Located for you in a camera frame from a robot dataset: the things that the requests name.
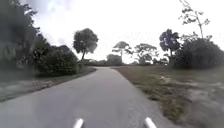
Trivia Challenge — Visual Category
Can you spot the low distant tree line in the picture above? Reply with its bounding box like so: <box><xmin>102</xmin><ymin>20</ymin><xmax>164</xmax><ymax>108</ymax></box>
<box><xmin>81</xmin><ymin>53</ymin><xmax>174</xmax><ymax>67</ymax></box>

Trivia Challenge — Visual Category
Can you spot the flat-crowned pine tree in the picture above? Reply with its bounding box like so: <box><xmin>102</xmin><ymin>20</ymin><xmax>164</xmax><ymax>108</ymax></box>
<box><xmin>111</xmin><ymin>40</ymin><xmax>134</xmax><ymax>64</ymax></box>

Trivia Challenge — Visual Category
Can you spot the grey asphalt path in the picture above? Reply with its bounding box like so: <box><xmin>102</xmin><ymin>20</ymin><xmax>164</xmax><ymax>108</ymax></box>
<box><xmin>0</xmin><ymin>66</ymin><xmax>178</xmax><ymax>128</ymax></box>

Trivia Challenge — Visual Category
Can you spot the wide-crowned tree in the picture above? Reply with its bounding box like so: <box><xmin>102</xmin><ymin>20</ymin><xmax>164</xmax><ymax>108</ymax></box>
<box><xmin>133</xmin><ymin>42</ymin><xmax>160</xmax><ymax>65</ymax></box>

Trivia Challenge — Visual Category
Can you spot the round-crowned tree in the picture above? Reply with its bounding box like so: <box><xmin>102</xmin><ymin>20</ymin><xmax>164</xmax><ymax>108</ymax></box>
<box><xmin>72</xmin><ymin>27</ymin><xmax>100</xmax><ymax>65</ymax></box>

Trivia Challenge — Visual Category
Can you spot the round dark bush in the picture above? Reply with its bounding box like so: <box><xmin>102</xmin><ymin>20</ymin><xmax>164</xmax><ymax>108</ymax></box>
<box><xmin>35</xmin><ymin>45</ymin><xmax>80</xmax><ymax>77</ymax></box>

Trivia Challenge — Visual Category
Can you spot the dark palm tree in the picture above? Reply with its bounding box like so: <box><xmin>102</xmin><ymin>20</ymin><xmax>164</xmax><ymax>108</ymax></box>
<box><xmin>158</xmin><ymin>28</ymin><xmax>181</xmax><ymax>65</ymax></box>

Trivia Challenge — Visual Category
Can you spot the patchy grass ground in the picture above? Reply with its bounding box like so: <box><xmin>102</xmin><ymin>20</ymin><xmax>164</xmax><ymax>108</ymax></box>
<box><xmin>111</xmin><ymin>64</ymin><xmax>224</xmax><ymax>128</ymax></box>

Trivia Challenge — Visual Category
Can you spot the robot's own part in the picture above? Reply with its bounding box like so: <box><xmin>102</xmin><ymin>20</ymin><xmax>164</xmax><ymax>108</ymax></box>
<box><xmin>72</xmin><ymin>117</ymin><xmax>85</xmax><ymax>128</ymax></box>
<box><xmin>143</xmin><ymin>116</ymin><xmax>158</xmax><ymax>128</ymax></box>

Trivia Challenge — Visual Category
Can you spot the large dark bush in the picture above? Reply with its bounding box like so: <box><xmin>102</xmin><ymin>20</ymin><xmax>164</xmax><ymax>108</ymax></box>
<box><xmin>173</xmin><ymin>37</ymin><xmax>224</xmax><ymax>70</ymax></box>

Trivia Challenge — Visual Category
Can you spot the grass verge strip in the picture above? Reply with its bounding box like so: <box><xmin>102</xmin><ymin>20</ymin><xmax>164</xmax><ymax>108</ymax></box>
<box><xmin>0</xmin><ymin>66</ymin><xmax>98</xmax><ymax>103</ymax></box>

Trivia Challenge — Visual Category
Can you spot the tall thin bare tree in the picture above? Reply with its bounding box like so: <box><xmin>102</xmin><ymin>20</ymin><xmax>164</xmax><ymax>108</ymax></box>
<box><xmin>178</xmin><ymin>0</ymin><xmax>212</xmax><ymax>40</ymax></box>

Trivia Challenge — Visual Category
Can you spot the dense dark wood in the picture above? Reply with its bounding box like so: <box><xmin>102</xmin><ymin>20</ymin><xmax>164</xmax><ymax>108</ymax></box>
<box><xmin>0</xmin><ymin>0</ymin><xmax>51</xmax><ymax>73</ymax></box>

